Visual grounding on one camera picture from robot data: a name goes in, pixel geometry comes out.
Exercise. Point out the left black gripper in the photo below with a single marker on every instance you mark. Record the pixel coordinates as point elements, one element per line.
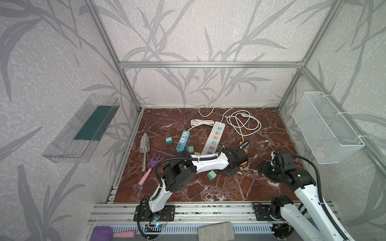
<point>238,155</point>

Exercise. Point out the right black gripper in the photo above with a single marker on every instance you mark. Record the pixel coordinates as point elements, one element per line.
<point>274,158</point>

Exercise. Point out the orange power strip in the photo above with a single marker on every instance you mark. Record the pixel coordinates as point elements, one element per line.
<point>244,146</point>

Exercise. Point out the white multicolour power strip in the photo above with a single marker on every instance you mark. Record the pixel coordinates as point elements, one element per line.
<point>214,138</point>

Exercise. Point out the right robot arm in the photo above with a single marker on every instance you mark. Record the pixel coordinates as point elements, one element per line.
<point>325,226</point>

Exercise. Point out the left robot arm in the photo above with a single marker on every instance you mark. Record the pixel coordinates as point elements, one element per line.
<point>174,174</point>

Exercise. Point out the green cube charger centre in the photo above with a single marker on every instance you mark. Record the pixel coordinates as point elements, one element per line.
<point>211,175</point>

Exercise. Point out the green cube charger by strip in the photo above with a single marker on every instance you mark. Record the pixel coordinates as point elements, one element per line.
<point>190,149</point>

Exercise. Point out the blue power strip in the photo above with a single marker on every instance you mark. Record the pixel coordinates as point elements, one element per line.
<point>182,144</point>

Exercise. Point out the teal cube charger left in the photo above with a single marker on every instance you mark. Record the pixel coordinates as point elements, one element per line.
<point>169,141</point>

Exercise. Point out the grey sponge block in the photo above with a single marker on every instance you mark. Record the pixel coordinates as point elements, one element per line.
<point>217,232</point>

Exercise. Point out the purple pink garden rake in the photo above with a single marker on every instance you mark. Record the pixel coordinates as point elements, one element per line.
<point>152,163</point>

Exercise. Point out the grey garden trowel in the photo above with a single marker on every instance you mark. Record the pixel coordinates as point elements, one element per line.
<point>144,149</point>

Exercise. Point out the purple pink brush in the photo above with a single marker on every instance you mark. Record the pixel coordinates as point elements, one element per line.
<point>104,233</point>

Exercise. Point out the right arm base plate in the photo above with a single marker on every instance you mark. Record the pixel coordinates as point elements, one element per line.
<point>261,211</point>

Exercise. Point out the white wire mesh basket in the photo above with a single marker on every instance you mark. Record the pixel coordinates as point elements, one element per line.
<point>327,132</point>

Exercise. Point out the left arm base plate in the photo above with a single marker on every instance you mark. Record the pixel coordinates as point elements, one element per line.
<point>144,214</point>

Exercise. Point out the clear plastic wall tray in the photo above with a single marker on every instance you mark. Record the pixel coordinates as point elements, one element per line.
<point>79,138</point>

